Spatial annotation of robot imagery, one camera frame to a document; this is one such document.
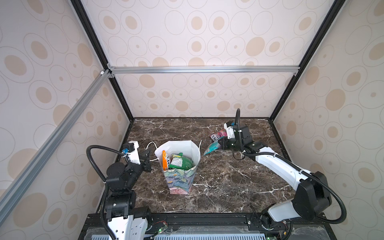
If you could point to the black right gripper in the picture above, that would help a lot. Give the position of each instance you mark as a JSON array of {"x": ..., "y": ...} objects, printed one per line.
[{"x": 224, "y": 143}]

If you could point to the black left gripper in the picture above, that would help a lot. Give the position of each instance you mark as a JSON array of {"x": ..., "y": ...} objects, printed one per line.
[{"x": 145, "y": 157}]

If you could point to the orange snack packet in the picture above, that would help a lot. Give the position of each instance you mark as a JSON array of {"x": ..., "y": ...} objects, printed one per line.
[{"x": 165, "y": 161}]

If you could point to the teal snack packet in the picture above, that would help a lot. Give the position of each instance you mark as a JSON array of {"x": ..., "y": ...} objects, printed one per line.
[{"x": 212, "y": 147}]

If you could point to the yellow green snack packet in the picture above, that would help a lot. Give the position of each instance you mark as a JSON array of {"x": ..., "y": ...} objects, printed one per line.
[{"x": 179, "y": 161}]

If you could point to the white floral paper bag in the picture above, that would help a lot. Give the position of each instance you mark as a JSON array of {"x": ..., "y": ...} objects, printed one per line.
[{"x": 179, "y": 181}]

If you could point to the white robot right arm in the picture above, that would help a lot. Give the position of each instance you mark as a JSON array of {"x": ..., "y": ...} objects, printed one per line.
[{"x": 311, "y": 197}]

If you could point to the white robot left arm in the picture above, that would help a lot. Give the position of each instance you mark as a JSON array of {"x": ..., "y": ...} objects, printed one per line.
[{"x": 123, "y": 221}]

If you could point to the purple Fox's candy packet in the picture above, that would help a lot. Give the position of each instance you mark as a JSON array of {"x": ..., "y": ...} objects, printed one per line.
[{"x": 218, "y": 135}]

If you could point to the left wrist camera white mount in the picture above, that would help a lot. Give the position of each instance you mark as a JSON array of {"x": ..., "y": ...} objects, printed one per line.
[{"x": 130, "y": 152}]

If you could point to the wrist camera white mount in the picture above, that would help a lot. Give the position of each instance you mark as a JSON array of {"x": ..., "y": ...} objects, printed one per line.
[
  {"x": 130, "y": 152},
  {"x": 229, "y": 127}
]

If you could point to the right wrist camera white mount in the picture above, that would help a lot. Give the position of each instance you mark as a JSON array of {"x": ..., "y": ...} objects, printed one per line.
[{"x": 229, "y": 127}]

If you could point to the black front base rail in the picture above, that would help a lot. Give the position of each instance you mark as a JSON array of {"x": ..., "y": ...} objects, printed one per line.
[{"x": 189, "y": 223}]

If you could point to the silver rear aluminium rail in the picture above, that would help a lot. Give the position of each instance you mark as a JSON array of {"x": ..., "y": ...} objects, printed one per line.
[{"x": 204, "y": 70}]

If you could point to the silver aluminium rail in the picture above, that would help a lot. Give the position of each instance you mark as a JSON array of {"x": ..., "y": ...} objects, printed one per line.
[
  {"x": 204, "y": 70},
  {"x": 23, "y": 181}
]

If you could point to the silver left aluminium rail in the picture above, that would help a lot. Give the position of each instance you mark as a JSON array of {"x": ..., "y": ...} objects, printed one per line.
[{"x": 23, "y": 181}]

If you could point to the black right corner post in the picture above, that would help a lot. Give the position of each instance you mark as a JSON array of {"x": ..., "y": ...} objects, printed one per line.
[{"x": 313, "y": 47}]

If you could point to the black corner post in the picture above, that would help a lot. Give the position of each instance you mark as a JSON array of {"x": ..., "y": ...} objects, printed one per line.
[
  {"x": 313, "y": 47},
  {"x": 96, "y": 44}
]

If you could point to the black left corner post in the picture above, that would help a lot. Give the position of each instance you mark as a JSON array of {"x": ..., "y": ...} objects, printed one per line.
[{"x": 96, "y": 44}]

